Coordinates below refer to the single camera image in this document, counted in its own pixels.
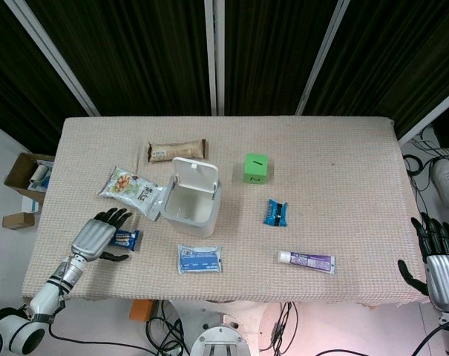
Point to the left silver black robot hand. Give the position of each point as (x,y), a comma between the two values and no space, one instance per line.
(92,235)

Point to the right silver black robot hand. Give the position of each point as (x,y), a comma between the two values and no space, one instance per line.
(437,259)

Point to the robot base silver column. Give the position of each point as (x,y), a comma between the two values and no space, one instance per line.
(218,341)

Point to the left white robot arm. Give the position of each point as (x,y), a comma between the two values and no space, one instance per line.
(35,308)

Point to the white open-lid bin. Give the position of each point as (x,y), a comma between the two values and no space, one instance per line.
(191,196)

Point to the blue white cookie packet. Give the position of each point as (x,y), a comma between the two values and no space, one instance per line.
(126,239)

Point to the white green snack bag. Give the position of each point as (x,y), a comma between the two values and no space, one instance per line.
(129,189)

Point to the white blue flat box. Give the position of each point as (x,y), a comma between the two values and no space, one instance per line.
(31,203)

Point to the small brown cardboard box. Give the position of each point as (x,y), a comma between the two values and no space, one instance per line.
(18,221)

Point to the white sneaker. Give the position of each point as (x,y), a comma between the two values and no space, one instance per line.
(446,181)

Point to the open cardboard box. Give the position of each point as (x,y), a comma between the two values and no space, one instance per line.
(27,178)

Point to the orange box under table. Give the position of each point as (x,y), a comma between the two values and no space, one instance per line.
(140,310)

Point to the blue white tissue pack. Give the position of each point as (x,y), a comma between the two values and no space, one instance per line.
(199,259)

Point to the brown snack bar wrapper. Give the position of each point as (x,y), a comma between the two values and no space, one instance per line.
(176,150)

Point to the purple white toothpaste tube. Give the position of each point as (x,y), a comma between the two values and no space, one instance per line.
(306,260)

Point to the beige woven tablecloth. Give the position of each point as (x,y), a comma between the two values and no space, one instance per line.
(283,222)

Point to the blue black candy wrapper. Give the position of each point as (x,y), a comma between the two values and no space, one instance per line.
(277,212)

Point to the green numbered cube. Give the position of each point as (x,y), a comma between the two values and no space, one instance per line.
(255,168)

